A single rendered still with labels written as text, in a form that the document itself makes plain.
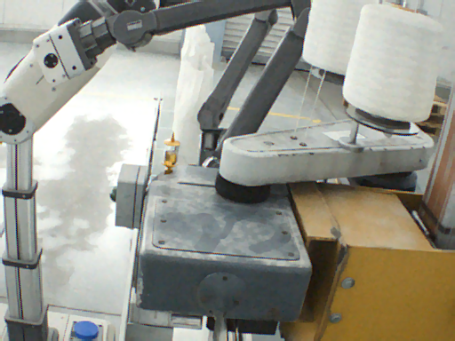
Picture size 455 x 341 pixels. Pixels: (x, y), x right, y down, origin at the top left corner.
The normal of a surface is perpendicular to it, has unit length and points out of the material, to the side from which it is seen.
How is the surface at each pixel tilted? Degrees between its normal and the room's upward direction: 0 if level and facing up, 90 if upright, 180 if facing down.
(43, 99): 115
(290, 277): 90
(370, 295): 90
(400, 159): 90
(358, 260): 90
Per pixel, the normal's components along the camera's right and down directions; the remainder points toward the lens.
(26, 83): -0.36, 0.69
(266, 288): 0.07, 0.41
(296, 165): 0.47, 0.42
